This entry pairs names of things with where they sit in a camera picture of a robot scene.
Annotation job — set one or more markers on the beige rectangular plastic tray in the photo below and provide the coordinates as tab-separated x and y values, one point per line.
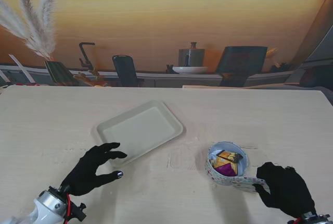
143	127

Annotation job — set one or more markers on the round polka dot tin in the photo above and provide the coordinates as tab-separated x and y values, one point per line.
223	178

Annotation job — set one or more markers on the small yellow object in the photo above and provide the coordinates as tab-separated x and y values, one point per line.
100	86

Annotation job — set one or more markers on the purple yellow printed snack packet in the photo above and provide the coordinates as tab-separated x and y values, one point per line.
225	169

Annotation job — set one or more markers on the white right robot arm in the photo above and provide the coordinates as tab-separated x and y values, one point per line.
312	220

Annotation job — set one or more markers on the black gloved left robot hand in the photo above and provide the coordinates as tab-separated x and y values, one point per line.
88	172

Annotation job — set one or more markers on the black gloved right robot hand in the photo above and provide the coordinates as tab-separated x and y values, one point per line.
286	190

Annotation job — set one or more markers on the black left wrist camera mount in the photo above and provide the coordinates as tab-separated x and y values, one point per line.
78	212

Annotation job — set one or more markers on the round polka dot tin lid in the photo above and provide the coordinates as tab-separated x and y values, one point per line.
247	182

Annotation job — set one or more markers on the printed kitchen backdrop banner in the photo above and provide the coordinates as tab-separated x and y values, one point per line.
166	26

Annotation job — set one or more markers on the dark brown orange snack packet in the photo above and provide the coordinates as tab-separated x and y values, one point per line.
230	156

